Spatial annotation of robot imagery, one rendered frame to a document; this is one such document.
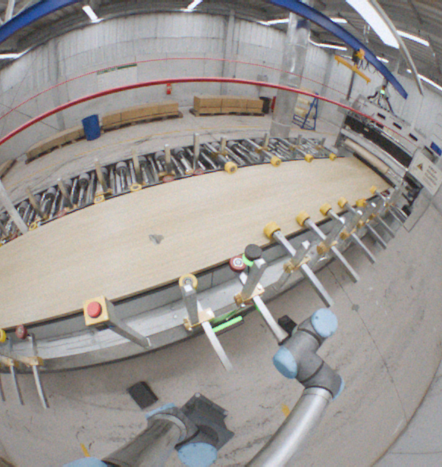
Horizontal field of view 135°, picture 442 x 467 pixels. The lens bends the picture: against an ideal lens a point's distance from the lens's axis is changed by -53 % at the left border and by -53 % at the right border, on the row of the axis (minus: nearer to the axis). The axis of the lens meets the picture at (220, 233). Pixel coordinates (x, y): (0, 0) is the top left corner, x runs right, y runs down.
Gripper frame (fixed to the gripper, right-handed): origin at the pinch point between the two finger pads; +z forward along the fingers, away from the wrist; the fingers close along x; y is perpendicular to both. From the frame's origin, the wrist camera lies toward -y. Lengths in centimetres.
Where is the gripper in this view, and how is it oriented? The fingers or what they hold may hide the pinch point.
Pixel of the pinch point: (280, 342)
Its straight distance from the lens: 90.1
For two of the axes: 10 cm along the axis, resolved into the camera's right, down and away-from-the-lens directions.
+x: 8.9, -2.9, 3.5
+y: 4.4, 6.8, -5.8
